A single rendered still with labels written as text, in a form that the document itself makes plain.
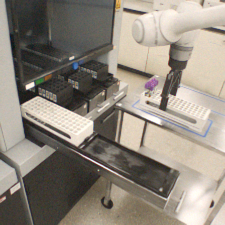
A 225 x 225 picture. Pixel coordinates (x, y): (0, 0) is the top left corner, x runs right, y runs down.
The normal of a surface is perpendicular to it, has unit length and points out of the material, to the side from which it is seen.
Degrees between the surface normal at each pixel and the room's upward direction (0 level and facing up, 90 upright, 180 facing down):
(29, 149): 0
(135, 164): 0
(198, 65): 90
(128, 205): 0
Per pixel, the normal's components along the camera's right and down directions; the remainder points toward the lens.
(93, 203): 0.09, -0.82
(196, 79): -0.55, 0.43
